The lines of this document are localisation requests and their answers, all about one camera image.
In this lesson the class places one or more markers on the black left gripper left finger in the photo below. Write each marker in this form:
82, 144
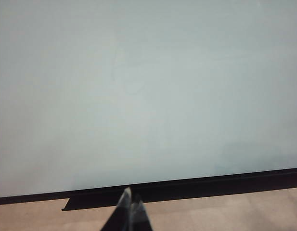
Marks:
119, 214

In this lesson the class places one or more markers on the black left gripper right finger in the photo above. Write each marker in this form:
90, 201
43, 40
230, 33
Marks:
139, 216

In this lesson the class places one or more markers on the long black whiteboard tray shelf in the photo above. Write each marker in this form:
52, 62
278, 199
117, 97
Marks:
186, 190

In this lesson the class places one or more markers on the large white glass whiteboard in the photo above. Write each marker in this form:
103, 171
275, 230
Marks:
138, 96

